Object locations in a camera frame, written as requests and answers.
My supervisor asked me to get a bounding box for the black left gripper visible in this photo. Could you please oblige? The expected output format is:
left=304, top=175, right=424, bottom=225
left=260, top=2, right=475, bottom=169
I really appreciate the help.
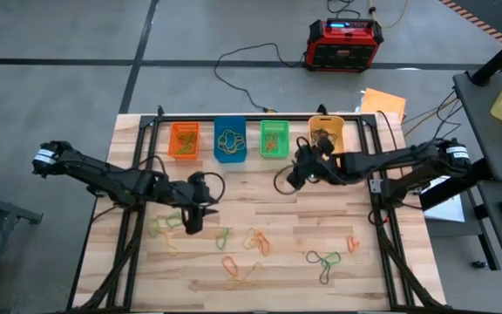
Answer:
left=175, top=171, right=220, bottom=236

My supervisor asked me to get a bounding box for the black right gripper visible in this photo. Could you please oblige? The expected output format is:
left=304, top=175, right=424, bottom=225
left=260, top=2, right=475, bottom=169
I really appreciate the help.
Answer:
left=286, top=137, right=336, bottom=191

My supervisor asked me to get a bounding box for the long yellow rubber band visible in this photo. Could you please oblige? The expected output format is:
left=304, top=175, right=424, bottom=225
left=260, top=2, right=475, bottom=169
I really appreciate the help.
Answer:
left=224, top=261, right=264, bottom=291

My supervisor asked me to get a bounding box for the green plastic basket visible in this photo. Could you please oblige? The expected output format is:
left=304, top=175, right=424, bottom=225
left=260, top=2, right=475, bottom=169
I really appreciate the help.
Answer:
left=259, top=119, right=291, bottom=159

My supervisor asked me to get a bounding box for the yellow plastic bin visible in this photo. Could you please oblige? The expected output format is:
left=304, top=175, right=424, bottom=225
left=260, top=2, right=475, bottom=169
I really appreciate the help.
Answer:
left=307, top=114, right=346, bottom=154

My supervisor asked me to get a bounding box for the orange plastic basket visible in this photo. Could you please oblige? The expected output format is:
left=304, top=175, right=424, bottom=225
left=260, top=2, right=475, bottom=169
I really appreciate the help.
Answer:
left=167, top=121, right=201, bottom=160

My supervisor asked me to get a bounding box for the blue plastic bin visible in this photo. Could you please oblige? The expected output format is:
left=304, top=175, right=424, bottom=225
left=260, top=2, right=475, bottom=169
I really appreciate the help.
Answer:
left=213, top=115, right=248, bottom=164

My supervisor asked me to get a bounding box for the orange folder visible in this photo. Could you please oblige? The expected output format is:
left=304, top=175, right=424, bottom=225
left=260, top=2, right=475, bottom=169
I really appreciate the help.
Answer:
left=359, top=87, right=408, bottom=121

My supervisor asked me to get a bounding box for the red black power station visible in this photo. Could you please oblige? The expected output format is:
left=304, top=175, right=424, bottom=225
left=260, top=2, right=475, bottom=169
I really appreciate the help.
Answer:
left=305, top=17, right=385, bottom=73

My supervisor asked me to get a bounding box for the white paper sheet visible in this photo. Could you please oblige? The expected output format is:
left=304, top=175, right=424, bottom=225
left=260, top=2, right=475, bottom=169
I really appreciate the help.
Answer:
left=420, top=176, right=466, bottom=224

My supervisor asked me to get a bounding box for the grey side table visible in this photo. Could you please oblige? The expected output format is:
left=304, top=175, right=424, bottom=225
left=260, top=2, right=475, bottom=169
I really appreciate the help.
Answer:
left=452, top=69, right=502, bottom=182

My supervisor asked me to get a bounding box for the black pole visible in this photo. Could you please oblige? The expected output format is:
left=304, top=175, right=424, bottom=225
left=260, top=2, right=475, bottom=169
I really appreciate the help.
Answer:
left=470, top=24, right=502, bottom=87

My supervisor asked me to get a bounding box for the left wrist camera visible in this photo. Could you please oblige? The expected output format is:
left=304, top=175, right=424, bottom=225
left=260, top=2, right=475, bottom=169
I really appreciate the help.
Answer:
left=176, top=182, right=200, bottom=207

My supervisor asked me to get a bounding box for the left camera cable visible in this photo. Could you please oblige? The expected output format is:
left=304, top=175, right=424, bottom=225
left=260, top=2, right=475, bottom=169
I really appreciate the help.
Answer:
left=202, top=171, right=227, bottom=205

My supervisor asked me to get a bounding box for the camera cable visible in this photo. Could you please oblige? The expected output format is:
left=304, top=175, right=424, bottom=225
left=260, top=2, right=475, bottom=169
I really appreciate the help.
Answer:
left=202, top=171, right=227, bottom=205
left=273, top=164, right=299, bottom=196

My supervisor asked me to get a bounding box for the right camera cable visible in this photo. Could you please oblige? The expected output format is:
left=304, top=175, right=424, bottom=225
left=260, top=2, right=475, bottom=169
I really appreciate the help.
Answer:
left=273, top=164, right=299, bottom=196

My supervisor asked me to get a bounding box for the black aluminium table frame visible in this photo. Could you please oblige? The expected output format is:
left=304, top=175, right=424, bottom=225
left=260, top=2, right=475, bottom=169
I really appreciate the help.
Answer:
left=65, top=104, right=446, bottom=314

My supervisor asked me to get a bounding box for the black power cable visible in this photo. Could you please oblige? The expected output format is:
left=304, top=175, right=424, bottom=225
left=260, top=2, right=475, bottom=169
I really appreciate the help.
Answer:
left=214, top=42, right=309, bottom=113

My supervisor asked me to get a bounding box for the yellow cable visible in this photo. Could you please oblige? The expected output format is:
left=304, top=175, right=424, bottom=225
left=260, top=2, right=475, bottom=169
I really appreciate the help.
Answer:
left=367, top=0, right=410, bottom=30

